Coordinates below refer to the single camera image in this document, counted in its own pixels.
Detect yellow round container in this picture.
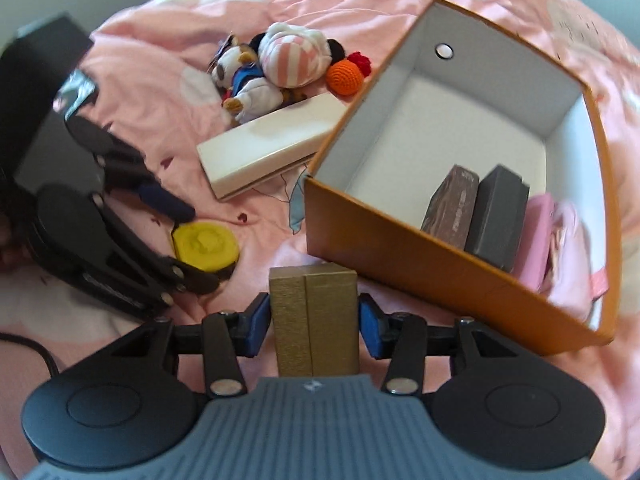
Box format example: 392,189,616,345
171,224,241,273

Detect orange cardboard box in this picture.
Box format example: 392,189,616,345
302,0,623,357

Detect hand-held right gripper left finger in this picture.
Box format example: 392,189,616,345
117,292,273,398

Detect person's left hand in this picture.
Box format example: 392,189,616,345
0,220,23,273

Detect long white box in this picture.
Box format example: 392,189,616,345
196,91,351,202

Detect black cable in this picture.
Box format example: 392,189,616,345
0,332,63,378

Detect gold gift box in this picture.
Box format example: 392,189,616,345
269,262,360,378

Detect pink leather wallet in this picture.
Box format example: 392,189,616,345
512,194,556,291

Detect dark grey box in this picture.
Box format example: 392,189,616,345
464,164,531,273

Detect plush dog toy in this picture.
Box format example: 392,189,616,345
210,35,308,126

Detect red crochet ball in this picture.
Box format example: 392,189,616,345
347,50,375,78

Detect pink printed blanket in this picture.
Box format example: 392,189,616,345
0,0,640,480

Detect orange crochet ball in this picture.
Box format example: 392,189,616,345
325,57,362,96

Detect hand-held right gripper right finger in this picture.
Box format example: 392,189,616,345
357,294,511,395

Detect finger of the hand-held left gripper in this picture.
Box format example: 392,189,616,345
85,194,222,307
67,115,197,223

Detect brown patterned box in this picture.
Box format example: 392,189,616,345
420,164,481,251

